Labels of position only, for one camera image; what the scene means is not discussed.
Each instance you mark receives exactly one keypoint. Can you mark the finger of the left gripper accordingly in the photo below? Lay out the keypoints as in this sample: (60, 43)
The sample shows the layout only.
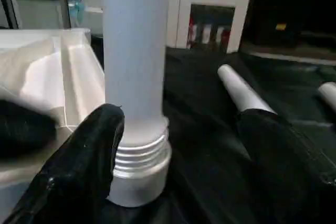
(23, 129)

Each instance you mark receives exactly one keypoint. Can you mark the black speaker box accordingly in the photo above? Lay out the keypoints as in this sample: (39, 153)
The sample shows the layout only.
(294, 11)

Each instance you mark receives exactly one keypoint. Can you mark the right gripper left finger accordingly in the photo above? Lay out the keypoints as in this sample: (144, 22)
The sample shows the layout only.
(73, 171)

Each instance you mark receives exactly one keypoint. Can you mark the white plastic table top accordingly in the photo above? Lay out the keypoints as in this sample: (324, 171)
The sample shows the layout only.
(39, 64)

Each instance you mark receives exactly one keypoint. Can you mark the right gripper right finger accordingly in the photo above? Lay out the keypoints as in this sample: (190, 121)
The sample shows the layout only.
(294, 169)

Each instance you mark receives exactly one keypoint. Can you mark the black work mat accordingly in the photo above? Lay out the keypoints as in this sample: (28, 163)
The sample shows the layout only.
(204, 142)

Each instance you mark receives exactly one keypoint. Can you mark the teal plastic bag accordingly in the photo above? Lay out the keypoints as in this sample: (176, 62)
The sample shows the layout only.
(76, 6)

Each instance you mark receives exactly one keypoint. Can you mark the white glass door cabinet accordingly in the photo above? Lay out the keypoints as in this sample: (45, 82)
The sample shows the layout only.
(183, 19)

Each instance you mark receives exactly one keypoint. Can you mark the white plastic table leg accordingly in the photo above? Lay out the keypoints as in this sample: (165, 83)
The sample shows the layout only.
(134, 51)
(244, 90)
(329, 94)

